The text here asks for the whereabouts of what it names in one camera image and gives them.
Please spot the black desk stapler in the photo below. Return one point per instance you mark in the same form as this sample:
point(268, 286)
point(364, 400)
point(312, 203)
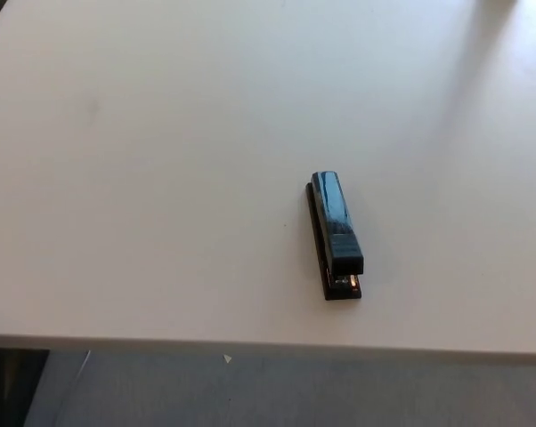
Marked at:
point(339, 222)

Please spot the dark cabinet under desk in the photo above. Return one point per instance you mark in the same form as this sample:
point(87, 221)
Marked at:
point(10, 387)

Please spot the small white paper scrap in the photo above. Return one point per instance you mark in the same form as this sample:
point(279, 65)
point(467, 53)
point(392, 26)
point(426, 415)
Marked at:
point(227, 358)

